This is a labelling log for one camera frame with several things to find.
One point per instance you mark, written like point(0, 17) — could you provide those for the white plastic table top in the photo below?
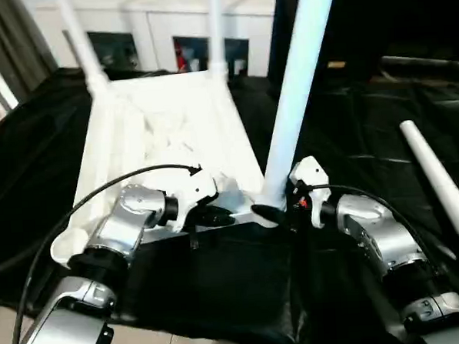
point(165, 113)

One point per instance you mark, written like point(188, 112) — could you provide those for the white plastic table leg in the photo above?
point(298, 91)
point(84, 44)
point(437, 176)
point(216, 34)

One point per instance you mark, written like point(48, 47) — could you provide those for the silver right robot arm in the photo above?
point(390, 233)

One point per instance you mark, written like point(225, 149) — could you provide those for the black mat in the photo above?
point(227, 272)

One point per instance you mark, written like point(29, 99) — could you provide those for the small tan label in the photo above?
point(336, 64)

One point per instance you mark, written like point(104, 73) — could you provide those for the red packet in cabinet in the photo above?
point(180, 59)

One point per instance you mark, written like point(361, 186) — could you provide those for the white cabinet with glass doors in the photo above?
point(160, 21)

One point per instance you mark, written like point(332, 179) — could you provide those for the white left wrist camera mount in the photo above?
point(197, 185)

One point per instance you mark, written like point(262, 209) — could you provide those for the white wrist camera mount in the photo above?
point(308, 171)
point(197, 185)

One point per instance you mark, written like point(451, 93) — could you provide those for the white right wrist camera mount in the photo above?
point(308, 171)

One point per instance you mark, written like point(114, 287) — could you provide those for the black metal rail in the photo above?
point(424, 61)

